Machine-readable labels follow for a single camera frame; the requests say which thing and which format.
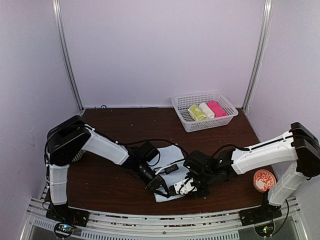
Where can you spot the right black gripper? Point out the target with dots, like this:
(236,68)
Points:
(204,194)

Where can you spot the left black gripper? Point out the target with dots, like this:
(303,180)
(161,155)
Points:
(155,183)

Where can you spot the light blue towel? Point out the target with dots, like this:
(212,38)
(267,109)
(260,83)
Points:
(168,155)

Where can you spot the green patterned towel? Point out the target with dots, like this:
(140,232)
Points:
(196,113)

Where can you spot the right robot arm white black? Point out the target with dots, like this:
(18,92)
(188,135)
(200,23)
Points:
(297,146)

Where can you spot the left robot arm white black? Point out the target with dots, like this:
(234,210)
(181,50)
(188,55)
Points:
(73,139)

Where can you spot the red patterned bowl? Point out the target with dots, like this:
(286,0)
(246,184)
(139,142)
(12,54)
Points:
(263,180)

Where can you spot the white plastic basket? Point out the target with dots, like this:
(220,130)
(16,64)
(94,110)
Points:
(183,102)

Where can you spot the rolled pink towel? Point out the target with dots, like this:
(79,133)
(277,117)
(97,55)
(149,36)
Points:
(217,109)

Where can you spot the rolled white towel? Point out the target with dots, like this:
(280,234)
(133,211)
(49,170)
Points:
(206,110)

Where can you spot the striped ceramic mug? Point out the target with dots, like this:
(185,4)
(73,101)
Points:
(78,156)

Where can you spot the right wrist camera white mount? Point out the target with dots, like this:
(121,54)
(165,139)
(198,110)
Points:
(182,187)

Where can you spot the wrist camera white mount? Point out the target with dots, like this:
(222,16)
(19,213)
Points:
(182,187)
(165,169)

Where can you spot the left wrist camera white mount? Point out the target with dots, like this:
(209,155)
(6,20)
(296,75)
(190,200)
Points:
(165,169)

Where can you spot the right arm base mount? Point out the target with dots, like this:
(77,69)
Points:
(263,213)

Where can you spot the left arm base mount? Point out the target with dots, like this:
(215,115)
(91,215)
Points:
(64,214)

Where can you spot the right aluminium frame post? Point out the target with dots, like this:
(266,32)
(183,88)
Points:
(257,64)

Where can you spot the aluminium frame post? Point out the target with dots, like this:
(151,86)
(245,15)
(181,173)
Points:
(257,64)
(65,53)

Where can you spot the left aluminium frame post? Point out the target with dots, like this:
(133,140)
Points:
(65,53)

